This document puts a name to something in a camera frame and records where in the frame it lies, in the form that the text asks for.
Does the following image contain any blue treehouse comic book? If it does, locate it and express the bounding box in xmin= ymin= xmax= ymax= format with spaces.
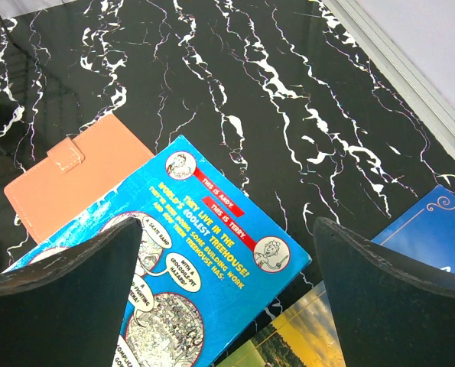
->
xmin=15 ymin=136 xmax=311 ymax=366

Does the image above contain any pink leather wallet notebook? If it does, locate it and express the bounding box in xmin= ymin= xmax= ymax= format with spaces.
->
xmin=4 ymin=114 xmax=154 ymax=244

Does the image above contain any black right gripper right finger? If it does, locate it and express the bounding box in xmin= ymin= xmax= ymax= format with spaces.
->
xmin=313 ymin=217 xmax=455 ymax=366

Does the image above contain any blue Animal Farm book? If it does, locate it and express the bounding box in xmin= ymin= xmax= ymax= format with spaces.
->
xmin=372 ymin=185 xmax=455 ymax=274

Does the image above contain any yellow teal Penguin paperback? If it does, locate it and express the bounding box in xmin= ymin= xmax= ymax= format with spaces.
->
xmin=219 ymin=282 xmax=346 ymax=367

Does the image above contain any aluminium frame rail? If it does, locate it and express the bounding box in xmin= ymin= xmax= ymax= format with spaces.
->
xmin=324 ymin=1 xmax=455 ymax=160

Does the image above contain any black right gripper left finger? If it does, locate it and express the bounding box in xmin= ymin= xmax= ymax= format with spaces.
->
xmin=0 ymin=218 xmax=142 ymax=366

